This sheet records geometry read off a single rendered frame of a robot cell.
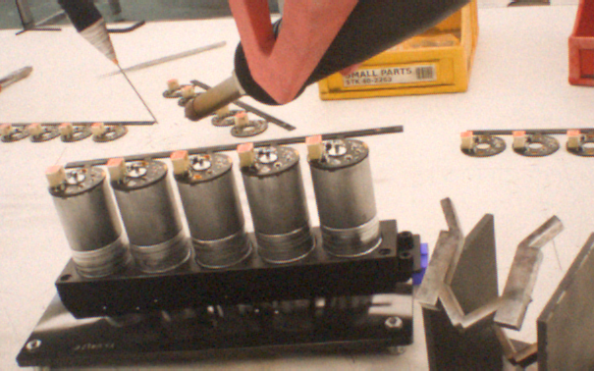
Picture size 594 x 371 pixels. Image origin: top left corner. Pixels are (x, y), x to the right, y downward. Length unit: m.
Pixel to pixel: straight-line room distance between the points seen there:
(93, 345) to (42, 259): 0.11
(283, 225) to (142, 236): 0.06
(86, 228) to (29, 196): 0.17
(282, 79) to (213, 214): 0.12
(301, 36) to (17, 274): 0.27
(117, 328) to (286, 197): 0.09
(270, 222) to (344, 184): 0.03
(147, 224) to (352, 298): 0.09
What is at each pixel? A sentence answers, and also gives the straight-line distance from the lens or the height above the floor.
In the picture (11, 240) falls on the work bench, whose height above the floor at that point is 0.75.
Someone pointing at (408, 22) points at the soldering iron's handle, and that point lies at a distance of 0.18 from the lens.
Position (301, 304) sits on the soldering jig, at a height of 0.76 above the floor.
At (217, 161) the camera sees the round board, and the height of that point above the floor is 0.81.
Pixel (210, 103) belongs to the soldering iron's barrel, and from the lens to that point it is 0.28.
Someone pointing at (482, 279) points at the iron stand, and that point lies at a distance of 0.26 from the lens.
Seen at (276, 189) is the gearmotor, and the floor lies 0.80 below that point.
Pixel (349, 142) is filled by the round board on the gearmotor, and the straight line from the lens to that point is 0.32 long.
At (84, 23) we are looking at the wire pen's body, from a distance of 0.30.
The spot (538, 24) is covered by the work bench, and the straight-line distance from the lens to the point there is 0.64.
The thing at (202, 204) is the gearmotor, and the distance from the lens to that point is 0.32.
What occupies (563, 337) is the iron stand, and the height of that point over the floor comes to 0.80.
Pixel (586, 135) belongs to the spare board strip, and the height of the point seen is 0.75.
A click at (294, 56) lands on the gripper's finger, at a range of 0.20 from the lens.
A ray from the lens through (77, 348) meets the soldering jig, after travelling 0.34.
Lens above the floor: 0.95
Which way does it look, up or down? 27 degrees down
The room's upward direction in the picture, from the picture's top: 11 degrees counter-clockwise
